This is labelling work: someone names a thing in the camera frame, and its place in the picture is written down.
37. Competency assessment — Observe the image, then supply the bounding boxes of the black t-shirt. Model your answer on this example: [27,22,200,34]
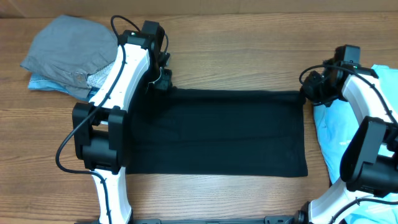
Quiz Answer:
[126,88,308,177]

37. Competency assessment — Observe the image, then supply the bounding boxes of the folded light blue garment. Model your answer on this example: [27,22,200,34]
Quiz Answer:
[27,73,98,101]

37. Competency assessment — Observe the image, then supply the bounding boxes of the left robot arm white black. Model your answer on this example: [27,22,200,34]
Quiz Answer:
[72,21,172,223]

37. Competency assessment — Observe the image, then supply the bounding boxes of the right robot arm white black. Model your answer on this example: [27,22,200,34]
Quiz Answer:
[291,45,397,223]

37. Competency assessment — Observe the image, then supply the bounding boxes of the folded grey shorts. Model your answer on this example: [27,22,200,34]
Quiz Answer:
[20,15,118,97]

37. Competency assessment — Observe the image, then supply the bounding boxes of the light blue printed t-shirt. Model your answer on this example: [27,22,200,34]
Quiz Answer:
[313,65,397,224]

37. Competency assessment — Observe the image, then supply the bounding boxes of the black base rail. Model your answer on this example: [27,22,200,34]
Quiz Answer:
[74,214,296,224]

